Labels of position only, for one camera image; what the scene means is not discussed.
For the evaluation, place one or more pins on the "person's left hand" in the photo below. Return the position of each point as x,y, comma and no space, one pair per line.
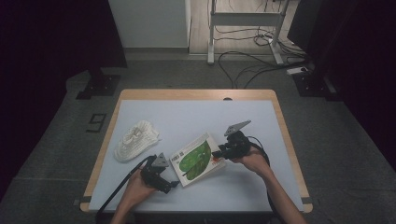
138,191

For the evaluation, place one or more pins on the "white waffle cloth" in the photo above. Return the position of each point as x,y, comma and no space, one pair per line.
137,141

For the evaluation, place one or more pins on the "caterpillar picture book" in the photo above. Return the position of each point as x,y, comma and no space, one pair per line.
196,160

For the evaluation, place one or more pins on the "white desk frame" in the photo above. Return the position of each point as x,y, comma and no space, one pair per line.
246,18

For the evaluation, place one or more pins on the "black stand base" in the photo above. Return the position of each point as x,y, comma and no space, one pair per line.
311,85
102,85

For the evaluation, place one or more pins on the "light blue table mat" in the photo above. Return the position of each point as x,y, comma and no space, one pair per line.
186,115

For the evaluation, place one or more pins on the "wooden table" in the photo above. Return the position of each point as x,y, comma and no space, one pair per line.
186,94

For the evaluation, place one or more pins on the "person's right hand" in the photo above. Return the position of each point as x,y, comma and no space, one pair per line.
253,160

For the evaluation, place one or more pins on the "black floor tape mark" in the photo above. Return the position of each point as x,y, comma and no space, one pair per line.
93,130

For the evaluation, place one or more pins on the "dark curtain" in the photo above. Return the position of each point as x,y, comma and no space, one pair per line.
367,62
46,46

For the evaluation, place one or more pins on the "black monitor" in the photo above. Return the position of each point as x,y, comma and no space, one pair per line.
300,25

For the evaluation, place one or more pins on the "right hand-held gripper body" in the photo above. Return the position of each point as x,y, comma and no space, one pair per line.
238,146

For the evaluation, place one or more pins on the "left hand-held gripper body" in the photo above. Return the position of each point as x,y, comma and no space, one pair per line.
154,177

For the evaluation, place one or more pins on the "grey tape strip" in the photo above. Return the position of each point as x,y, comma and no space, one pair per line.
306,200
84,199

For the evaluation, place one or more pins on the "white power strip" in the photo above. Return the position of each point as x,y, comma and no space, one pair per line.
295,71

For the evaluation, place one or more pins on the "white cabinet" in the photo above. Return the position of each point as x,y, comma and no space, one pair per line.
149,21

